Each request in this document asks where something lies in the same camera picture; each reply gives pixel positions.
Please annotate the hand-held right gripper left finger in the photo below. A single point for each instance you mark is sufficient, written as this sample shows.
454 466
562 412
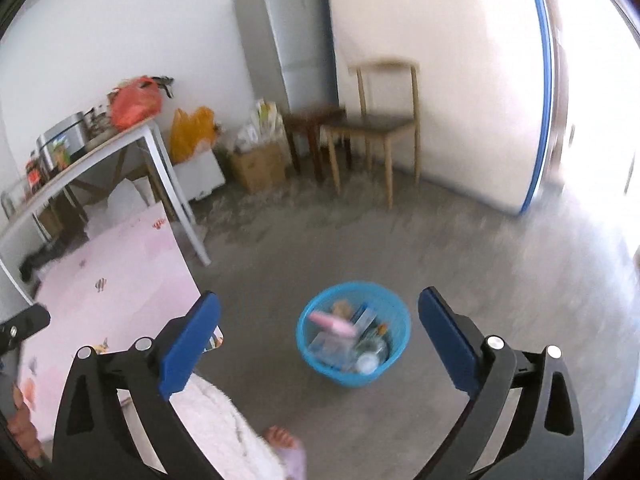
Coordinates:
190 342

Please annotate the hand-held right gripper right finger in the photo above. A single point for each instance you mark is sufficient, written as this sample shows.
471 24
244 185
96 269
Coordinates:
450 345

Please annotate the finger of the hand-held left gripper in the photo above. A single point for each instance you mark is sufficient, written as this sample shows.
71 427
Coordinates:
27 325

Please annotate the clear plastic bottle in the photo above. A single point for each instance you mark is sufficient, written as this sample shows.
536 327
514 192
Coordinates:
372 356

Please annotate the pink packet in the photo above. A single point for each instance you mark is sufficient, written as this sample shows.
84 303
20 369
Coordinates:
332 325

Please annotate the clear plastic bag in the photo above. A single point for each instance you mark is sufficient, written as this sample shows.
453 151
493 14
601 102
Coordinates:
330 349

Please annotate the blue plastic mesh basket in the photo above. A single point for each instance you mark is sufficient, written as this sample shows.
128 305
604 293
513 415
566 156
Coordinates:
320 370

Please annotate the person's left hand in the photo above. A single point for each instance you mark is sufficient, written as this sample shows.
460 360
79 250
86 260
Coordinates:
22 422

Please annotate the black bag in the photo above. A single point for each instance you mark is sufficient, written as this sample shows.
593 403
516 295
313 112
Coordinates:
40 262

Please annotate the person in white robe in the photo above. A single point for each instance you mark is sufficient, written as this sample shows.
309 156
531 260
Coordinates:
220 435

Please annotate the clear glass container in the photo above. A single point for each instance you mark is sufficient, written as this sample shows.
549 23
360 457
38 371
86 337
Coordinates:
14 199

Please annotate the person's foot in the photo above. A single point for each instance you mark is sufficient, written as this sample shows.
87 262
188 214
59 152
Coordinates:
281 437

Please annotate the white plastic sack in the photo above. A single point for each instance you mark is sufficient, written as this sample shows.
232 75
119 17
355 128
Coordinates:
120 207

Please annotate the dark sauce bottle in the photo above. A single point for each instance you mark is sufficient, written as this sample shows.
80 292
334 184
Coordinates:
34 172

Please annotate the purple slipper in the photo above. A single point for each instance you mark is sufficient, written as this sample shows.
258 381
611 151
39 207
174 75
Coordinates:
294 462

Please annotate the white foam box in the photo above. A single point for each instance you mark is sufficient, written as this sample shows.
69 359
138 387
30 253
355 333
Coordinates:
200 177

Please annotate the brown cardboard box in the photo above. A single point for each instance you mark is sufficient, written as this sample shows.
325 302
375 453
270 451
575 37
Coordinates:
257 170

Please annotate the yellow plastic bag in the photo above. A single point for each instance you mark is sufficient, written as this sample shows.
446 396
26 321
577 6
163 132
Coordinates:
190 135

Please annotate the white side table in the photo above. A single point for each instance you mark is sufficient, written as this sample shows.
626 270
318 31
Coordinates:
125 140

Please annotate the wooden chair with dark seat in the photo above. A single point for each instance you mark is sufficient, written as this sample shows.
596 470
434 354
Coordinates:
372 125

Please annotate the orange plastic bag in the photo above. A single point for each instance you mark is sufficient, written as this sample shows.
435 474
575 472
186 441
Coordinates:
132 105

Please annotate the dark wooden stool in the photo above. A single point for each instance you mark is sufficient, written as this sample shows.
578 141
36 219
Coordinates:
312 115

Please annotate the white mattress with blue edge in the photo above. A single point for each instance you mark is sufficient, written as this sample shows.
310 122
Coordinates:
450 85

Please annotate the silver refrigerator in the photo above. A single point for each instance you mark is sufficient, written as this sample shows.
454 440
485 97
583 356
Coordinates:
290 35

